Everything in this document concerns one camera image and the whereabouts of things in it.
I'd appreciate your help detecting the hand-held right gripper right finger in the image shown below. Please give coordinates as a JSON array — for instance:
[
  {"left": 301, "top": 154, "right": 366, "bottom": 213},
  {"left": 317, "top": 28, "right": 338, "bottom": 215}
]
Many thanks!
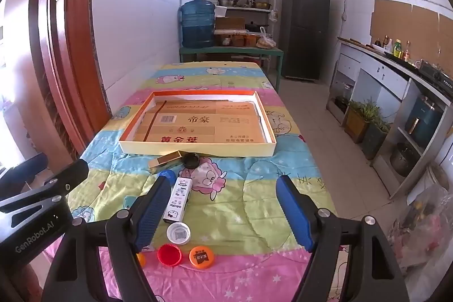
[{"left": 276, "top": 175, "right": 411, "bottom": 302}]

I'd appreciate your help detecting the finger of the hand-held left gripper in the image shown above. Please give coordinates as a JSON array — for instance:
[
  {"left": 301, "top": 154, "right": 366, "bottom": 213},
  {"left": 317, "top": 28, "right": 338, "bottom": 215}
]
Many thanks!
[
  {"left": 0, "top": 153, "right": 49, "bottom": 198},
  {"left": 0, "top": 159, "right": 89, "bottom": 230}
]

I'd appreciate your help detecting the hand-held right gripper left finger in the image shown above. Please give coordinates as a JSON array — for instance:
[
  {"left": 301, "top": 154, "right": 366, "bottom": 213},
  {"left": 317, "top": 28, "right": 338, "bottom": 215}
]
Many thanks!
[{"left": 40, "top": 176, "right": 172, "bottom": 302}]

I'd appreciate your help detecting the white cartoon-print box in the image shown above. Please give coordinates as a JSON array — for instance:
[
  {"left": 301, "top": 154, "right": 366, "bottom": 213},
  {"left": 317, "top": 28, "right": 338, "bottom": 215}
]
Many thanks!
[{"left": 163, "top": 176, "right": 193, "bottom": 224}]

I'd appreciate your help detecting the white bottle cap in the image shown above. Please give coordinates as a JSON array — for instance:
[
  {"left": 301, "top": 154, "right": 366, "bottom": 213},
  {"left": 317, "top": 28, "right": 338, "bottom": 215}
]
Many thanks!
[{"left": 166, "top": 222, "right": 192, "bottom": 246}]

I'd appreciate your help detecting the blue bottle cap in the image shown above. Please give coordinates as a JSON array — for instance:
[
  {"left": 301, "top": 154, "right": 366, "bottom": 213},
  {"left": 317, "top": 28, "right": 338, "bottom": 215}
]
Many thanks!
[{"left": 157, "top": 169, "right": 176, "bottom": 184}]

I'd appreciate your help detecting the red bottle cap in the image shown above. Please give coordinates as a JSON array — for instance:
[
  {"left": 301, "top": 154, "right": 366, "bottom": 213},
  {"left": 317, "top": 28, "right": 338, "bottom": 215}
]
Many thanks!
[{"left": 157, "top": 243, "right": 183, "bottom": 266}]

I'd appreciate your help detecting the small gold rectangular box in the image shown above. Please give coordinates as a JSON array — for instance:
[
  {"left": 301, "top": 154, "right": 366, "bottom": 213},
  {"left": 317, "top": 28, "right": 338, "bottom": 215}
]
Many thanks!
[{"left": 149, "top": 151, "right": 183, "bottom": 174}]

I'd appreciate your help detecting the orange cap with black label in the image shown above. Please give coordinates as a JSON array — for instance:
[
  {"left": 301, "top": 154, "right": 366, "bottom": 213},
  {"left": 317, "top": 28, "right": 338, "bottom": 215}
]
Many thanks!
[{"left": 189, "top": 245, "right": 215, "bottom": 269}]

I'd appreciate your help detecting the shallow cream cardboard tray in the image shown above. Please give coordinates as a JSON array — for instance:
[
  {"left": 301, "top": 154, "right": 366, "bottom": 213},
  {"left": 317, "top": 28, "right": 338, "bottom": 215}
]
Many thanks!
[{"left": 118, "top": 91, "right": 277, "bottom": 157}]

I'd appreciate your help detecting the black bottle cap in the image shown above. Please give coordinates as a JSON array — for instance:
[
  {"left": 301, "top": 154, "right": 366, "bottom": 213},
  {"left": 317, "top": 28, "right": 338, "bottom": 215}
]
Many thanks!
[{"left": 181, "top": 153, "right": 200, "bottom": 169}]

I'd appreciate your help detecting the colourful printed blanket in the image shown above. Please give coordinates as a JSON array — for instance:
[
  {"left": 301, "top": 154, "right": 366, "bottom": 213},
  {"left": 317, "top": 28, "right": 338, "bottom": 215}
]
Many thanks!
[{"left": 67, "top": 61, "right": 340, "bottom": 302}]

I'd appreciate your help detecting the printed brown cardboard sheet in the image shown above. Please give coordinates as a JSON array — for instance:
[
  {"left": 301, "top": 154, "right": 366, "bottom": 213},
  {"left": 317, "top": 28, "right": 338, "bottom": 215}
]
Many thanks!
[{"left": 132, "top": 100, "right": 270, "bottom": 144}]

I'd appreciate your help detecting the plant in dark planter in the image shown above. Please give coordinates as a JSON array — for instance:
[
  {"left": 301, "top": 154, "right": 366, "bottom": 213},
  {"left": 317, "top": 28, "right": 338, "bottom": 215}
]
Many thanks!
[{"left": 362, "top": 118, "right": 392, "bottom": 161}]

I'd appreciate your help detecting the plant in yellow planter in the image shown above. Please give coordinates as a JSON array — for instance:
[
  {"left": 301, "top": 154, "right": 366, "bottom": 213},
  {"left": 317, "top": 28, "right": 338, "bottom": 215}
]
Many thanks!
[{"left": 345, "top": 100, "right": 379, "bottom": 143}]

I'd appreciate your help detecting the steel cooking pot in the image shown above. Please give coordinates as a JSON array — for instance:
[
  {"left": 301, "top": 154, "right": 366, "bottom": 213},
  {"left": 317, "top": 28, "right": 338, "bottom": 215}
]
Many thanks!
[{"left": 389, "top": 143, "right": 420, "bottom": 177}]

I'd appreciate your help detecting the large clear plastic bag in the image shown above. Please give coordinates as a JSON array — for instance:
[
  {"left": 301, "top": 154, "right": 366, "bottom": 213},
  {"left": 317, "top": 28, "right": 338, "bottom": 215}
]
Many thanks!
[{"left": 387, "top": 185, "right": 453, "bottom": 274}]

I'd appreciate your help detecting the teal air fryer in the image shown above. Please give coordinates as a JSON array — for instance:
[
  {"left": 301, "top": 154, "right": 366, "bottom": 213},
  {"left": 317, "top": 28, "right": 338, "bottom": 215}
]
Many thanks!
[{"left": 405, "top": 95, "right": 445, "bottom": 147}]

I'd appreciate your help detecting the kitchen counter with cabinets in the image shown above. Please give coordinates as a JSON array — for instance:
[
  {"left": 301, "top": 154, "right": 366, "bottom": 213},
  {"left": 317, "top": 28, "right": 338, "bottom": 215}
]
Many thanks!
[{"left": 327, "top": 37, "right": 453, "bottom": 200}]

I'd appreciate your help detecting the green metal table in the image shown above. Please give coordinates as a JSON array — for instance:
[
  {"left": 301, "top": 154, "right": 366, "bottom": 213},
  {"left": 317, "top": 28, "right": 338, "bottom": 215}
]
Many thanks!
[{"left": 179, "top": 45, "right": 284, "bottom": 93}]

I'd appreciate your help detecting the plastic bag of food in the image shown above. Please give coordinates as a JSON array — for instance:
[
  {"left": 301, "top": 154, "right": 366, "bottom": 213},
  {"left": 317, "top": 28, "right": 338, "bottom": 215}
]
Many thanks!
[{"left": 256, "top": 27, "right": 277, "bottom": 49}]

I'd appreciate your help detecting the dark grey refrigerator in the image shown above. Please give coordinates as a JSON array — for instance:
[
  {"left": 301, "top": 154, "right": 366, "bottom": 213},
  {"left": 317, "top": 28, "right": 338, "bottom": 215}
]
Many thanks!
[{"left": 281, "top": 0, "right": 331, "bottom": 80}]

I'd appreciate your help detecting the blue water jug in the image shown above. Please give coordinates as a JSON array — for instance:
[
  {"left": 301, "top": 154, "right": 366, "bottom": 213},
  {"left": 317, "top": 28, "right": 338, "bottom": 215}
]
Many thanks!
[{"left": 180, "top": 0, "right": 216, "bottom": 48}]

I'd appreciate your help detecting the black gas stove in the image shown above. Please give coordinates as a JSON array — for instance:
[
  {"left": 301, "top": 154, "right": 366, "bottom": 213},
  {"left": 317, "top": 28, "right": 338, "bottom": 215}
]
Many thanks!
[{"left": 418, "top": 61, "right": 453, "bottom": 87}]

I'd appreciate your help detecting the brown cardboard box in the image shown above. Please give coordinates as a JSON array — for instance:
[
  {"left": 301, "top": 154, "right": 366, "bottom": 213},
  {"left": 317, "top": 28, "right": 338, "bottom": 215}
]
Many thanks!
[{"left": 215, "top": 17, "right": 247, "bottom": 31}]

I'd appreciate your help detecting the red wooden door frame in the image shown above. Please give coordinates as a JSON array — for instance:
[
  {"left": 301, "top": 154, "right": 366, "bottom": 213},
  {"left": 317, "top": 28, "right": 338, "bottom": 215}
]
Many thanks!
[{"left": 28, "top": 0, "right": 114, "bottom": 168}]

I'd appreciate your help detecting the brown cardboard wall covering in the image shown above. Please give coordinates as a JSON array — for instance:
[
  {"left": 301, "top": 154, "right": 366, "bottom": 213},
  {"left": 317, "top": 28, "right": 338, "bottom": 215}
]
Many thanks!
[{"left": 370, "top": 0, "right": 453, "bottom": 76}]

